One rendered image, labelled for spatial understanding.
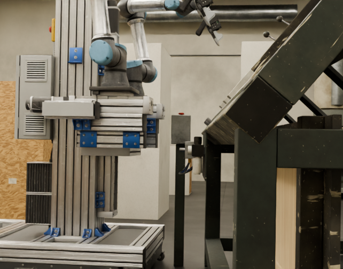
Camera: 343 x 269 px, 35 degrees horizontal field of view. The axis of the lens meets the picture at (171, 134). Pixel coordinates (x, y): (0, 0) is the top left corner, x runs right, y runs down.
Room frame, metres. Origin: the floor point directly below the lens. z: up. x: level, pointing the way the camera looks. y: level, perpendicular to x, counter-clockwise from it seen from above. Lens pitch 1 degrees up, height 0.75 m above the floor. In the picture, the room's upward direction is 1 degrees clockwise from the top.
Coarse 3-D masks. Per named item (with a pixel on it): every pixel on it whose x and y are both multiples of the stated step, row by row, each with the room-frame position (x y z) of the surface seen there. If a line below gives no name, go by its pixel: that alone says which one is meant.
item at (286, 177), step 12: (288, 168) 1.81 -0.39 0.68; (288, 180) 1.80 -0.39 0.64; (276, 192) 2.04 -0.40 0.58; (288, 192) 1.80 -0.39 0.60; (276, 204) 2.03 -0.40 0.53; (288, 204) 1.80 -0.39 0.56; (276, 216) 2.03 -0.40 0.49; (288, 216) 1.79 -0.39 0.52; (276, 228) 2.03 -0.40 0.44; (288, 228) 1.79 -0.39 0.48; (276, 240) 2.02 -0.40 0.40; (288, 240) 1.79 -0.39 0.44; (276, 252) 2.02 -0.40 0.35; (288, 252) 1.78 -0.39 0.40; (276, 264) 2.00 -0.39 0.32; (288, 264) 1.78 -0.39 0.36
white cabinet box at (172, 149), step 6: (174, 150) 8.04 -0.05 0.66; (174, 156) 8.04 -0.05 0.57; (174, 162) 8.04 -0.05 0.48; (186, 162) 8.02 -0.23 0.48; (174, 168) 8.04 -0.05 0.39; (174, 174) 8.04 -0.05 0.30; (186, 174) 8.02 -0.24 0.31; (174, 180) 8.04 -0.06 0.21; (186, 180) 8.02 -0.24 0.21; (174, 186) 8.04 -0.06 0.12; (186, 186) 8.02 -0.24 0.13; (174, 192) 8.04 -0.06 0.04; (186, 192) 8.02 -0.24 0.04
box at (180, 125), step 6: (174, 120) 3.32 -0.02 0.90; (180, 120) 3.32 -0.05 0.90; (186, 120) 3.31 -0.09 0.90; (174, 126) 3.32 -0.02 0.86; (180, 126) 3.32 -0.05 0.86; (186, 126) 3.31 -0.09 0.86; (174, 132) 3.32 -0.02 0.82; (180, 132) 3.32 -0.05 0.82; (186, 132) 3.31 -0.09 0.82; (174, 138) 3.32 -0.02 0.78; (180, 138) 3.32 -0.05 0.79; (186, 138) 3.31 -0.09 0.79
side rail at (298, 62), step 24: (336, 0) 1.23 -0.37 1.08; (312, 24) 1.23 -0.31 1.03; (336, 24) 1.22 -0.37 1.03; (288, 48) 1.23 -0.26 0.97; (312, 48) 1.23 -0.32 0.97; (336, 48) 1.22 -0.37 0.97; (264, 72) 1.23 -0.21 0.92; (288, 72) 1.23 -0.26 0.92; (312, 72) 1.23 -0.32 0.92; (288, 96) 1.23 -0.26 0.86
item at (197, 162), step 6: (198, 138) 2.71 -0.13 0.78; (204, 138) 2.89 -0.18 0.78; (186, 144) 2.85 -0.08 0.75; (192, 144) 2.85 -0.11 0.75; (198, 144) 2.71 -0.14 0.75; (204, 144) 2.87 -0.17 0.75; (180, 150) 2.86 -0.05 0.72; (186, 150) 2.85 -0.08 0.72; (192, 150) 2.70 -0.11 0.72; (198, 150) 2.70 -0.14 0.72; (204, 150) 2.78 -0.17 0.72; (186, 156) 2.85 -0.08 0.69; (192, 156) 2.85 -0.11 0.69; (198, 156) 2.71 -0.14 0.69; (204, 156) 2.84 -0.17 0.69; (198, 162) 2.70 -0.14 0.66; (204, 162) 2.82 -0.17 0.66; (186, 168) 2.88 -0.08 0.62; (192, 168) 2.78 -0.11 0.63; (198, 168) 2.70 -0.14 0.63; (204, 168) 2.80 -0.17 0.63; (180, 174) 2.91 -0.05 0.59; (198, 174) 2.71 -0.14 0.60; (204, 174) 2.78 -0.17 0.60
